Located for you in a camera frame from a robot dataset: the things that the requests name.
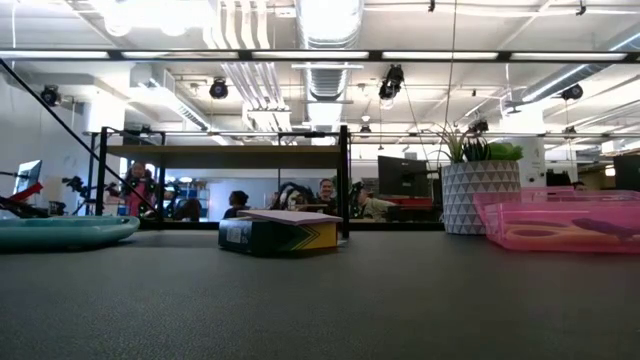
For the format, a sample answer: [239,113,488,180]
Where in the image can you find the succulent in white patterned pot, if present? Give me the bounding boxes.
[432,124,525,236]

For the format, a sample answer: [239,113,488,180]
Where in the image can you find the white paper pad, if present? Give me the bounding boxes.
[236,209,344,227]

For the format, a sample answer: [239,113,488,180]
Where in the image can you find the green yellow crayon box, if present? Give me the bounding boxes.
[217,217,340,259]

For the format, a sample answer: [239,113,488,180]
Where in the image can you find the yellow handled scissors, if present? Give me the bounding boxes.
[503,219,609,247]

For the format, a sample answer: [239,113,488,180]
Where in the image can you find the teal plate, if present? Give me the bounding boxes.
[0,215,142,252]

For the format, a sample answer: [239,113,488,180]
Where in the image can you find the black overhead light bar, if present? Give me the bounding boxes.
[0,48,640,64]

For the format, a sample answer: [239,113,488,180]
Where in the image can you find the black computer monitor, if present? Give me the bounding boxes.
[613,154,640,192]
[376,155,432,199]

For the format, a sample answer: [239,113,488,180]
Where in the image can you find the pink translucent pencil box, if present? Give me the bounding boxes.
[472,186,640,255]

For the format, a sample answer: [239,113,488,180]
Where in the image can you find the person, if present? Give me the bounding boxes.
[314,177,339,216]
[122,160,158,218]
[356,186,397,223]
[222,189,251,220]

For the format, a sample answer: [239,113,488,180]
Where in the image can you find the silver ventilation duct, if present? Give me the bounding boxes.
[294,0,366,101]

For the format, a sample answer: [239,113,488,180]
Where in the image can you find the black table mat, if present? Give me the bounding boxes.
[0,229,640,360]

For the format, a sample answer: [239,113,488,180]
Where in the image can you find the thin black cable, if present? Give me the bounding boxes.
[0,57,162,219]

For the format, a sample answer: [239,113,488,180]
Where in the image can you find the silver computer monitor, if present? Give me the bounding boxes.
[13,159,44,196]

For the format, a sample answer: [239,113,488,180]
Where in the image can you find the wooden shelf with black frame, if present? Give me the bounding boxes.
[85,124,351,240]

